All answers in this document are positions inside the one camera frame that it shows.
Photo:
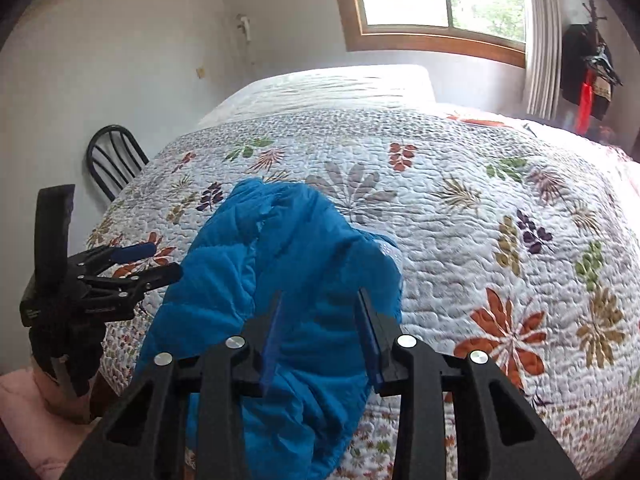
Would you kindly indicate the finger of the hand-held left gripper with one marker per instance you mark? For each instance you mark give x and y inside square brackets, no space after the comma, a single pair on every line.
[155,275]
[132,251]

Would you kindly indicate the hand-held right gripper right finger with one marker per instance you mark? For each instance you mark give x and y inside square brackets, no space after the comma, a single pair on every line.
[371,350]

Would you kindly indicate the blue quilted jacket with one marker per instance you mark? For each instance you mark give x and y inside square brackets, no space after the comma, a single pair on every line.
[310,260]

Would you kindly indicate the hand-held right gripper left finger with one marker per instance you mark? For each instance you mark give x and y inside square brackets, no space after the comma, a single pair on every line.
[272,345]

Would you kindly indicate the person's left hand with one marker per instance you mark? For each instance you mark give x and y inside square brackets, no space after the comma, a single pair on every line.
[75,350]

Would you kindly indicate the leaf print quilted bedspread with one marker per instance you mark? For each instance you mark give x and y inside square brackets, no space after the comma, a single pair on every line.
[475,240]

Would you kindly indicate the red hanging cloth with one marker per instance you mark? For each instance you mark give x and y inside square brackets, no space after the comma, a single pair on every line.
[583,107]

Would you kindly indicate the white pleated curtain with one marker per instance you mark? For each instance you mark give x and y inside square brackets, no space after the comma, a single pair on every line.
[542,50]

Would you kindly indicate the black metal chair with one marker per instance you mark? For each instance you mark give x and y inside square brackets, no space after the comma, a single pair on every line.
[112,160]

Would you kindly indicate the coat rack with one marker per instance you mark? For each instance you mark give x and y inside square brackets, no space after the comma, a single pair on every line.
[592,7]

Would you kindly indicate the person's left forearm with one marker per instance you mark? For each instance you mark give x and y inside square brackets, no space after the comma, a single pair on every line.
[30,415]

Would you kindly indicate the dark hanging clothes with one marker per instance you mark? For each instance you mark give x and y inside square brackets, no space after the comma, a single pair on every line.
[575,60]

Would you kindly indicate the black clothes hangers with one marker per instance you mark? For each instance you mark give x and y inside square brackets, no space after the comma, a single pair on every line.
[602,62]

